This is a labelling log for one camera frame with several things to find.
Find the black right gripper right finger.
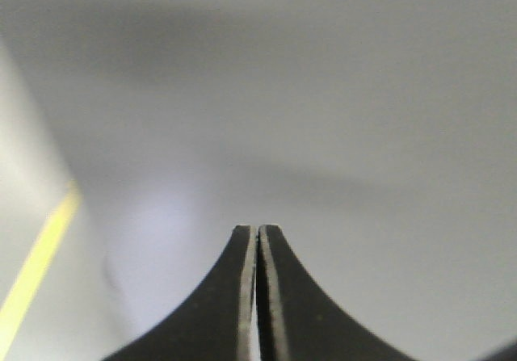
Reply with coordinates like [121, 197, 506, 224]
[256, 225, 410, 360]

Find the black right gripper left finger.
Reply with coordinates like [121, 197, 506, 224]
[107, 225, 257, 361]

